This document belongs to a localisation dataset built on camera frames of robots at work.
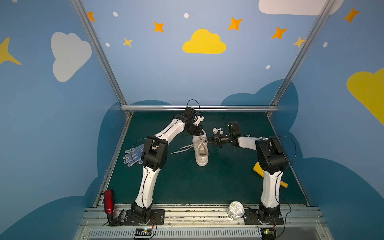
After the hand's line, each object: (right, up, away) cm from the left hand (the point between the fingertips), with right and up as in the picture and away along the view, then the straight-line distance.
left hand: (202, 132), depth 98 cm
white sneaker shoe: (-1, -11, -5) cm, 12 cm away
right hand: (+3, -5, -6) cm, 8 cm away
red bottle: (-50, -36, -21) cm, 66 cm away
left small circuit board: (-31, -49, -25) cm, 63 cm away
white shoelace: (-8, -10, +2) cm, 13 cm away
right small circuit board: (+32, -50, -25) cm, 64 cm away
